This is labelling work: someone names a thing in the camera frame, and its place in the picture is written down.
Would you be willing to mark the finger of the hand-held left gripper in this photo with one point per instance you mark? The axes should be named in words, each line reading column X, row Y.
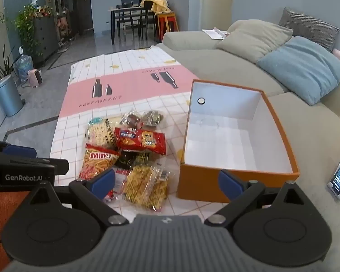
column 53, row 166
column 19, row 150

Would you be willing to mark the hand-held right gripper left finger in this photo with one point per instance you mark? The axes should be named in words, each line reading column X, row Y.
column 104, row 180

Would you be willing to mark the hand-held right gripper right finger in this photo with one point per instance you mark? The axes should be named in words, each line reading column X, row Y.
column 229, row 182

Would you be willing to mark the clear bag of yellow snacks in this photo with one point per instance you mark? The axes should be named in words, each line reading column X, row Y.
column 143, row 185

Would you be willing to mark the red bag of stick snacks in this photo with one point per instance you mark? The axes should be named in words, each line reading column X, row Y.
column 97, row 161

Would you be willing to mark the clear packet of brown snacks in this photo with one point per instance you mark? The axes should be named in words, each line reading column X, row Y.
column 133, row 119

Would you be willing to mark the clear packet of olive snacks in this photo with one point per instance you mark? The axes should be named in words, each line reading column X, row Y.
column 152, row 117

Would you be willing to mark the red and white snack packet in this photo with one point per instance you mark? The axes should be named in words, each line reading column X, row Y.
column 120, row 180

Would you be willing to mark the black snack packet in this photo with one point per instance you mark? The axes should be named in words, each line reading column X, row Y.
column 127, row 158

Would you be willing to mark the striped bag of white puffs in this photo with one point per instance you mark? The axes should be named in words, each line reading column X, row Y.
column 97, row 134

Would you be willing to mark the orange box lid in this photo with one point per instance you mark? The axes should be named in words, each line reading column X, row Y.
column 2, row 221

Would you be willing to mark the red cracker packet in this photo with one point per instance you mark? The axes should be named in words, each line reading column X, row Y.
column 141, row 140

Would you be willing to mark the blue-grey trash bin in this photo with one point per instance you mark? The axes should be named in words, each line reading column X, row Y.
column 8, row 96

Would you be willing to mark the pink heater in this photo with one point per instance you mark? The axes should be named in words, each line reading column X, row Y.
column 35, row 78

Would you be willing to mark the potted long-leaf plant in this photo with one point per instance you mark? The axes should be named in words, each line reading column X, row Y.
column 2, row 68

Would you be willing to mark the pink and white printed mat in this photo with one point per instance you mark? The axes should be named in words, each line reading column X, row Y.
column 130, row 76

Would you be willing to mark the white phone stand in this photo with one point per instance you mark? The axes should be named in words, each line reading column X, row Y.
column 335, row 193

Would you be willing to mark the dark grey cabinet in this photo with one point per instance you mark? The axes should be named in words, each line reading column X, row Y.
column 46, row 36

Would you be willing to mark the beige sofa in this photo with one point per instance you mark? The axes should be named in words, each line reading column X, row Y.
column 215, row 62

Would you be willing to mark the leafy trailing plant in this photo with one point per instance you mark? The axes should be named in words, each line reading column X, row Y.
column 28, row 19

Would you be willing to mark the cluttered rack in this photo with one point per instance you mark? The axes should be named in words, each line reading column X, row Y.
column 63, row 25

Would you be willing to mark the blue cushion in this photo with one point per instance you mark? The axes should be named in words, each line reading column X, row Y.
column 303, row 68

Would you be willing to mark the beige cushion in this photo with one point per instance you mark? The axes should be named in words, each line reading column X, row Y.
column 252, row 39

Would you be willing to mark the magazine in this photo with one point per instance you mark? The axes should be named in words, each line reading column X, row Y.
column 215, row 33

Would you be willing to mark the dark wooden door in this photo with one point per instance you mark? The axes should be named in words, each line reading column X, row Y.
column 83, row 8

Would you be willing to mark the dark dining chair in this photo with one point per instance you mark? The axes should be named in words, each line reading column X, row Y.
column 147, row 19
column 124, row 22

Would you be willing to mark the red stool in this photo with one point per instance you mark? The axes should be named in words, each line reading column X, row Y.
column 167, row 22

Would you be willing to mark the dark dining table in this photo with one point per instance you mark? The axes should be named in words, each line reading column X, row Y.
column 130, row 9

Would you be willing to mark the grey checked cushion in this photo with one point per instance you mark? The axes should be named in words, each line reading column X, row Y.
column 308, row 25

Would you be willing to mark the yellow cloth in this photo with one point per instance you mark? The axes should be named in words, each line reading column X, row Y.
column 161, row 5

